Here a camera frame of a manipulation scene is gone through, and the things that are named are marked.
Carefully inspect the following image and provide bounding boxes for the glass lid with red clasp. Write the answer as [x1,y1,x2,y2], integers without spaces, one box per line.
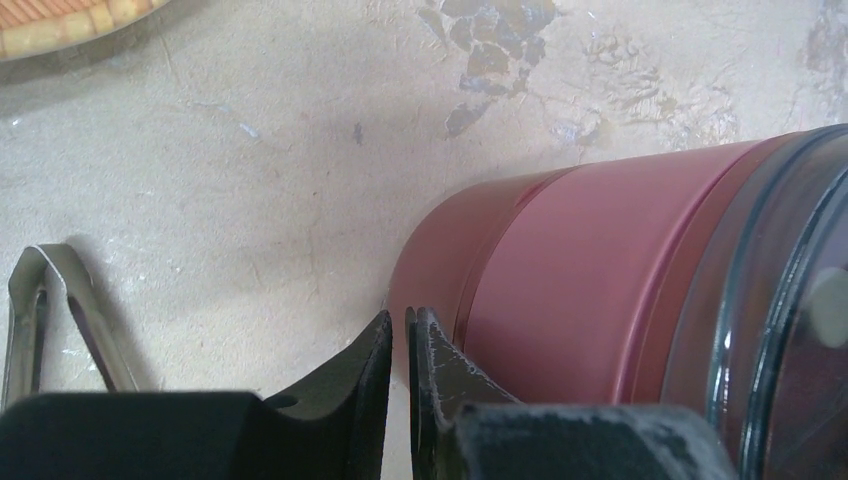
[660,124,847,479]

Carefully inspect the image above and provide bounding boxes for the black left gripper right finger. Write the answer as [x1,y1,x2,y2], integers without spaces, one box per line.
[405,308,738,479]

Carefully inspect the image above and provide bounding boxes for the steel food tongs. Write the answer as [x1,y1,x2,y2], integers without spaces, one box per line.
[1,243,139,410]

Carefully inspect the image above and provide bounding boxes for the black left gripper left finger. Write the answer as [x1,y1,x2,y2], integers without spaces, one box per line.
[1,312,392,479]

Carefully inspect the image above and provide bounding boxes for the dark red steel lunch pot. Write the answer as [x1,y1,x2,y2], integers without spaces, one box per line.
[386,167,573,385]

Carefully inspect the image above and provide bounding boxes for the woven bamboo basket tray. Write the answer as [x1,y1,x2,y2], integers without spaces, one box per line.
[1,0,168,61]

